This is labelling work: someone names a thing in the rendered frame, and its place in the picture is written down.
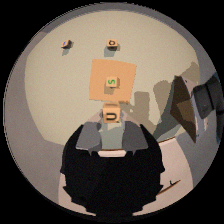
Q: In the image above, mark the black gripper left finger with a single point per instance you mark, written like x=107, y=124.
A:
x=83, y=141

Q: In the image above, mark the orange flat mat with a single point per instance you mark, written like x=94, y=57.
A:
x=125, y=73

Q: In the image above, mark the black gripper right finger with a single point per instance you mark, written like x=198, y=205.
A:
x=140, y=141

